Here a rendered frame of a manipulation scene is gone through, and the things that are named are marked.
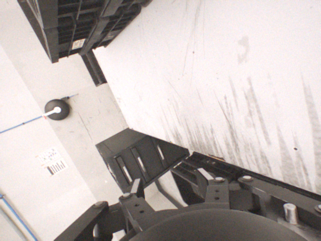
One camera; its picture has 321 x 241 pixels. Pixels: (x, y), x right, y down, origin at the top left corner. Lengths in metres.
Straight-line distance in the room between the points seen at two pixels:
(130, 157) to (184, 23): 1.32
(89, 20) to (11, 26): 3.28
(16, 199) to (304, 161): 3.77
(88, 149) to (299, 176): 3.39
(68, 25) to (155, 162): 1.42
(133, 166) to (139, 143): 0.21
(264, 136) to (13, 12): 3.71
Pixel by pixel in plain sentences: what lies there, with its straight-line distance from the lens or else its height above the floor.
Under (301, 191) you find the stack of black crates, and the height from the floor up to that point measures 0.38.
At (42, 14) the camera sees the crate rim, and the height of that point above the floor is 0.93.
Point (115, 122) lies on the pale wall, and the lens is 3.57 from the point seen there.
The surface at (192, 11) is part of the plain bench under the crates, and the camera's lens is 0.37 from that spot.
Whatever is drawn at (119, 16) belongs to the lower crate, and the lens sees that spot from 0.49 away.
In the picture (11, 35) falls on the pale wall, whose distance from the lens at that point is 3.67.
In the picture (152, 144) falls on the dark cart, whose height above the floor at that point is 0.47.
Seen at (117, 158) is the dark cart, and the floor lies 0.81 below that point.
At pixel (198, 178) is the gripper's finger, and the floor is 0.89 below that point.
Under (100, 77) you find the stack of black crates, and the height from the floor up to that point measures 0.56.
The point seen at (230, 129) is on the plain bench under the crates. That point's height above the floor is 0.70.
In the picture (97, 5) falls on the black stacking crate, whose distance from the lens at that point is 0.38.
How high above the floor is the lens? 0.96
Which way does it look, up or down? 24 degrees down
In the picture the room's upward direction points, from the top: 119 degrees counter-clockwise
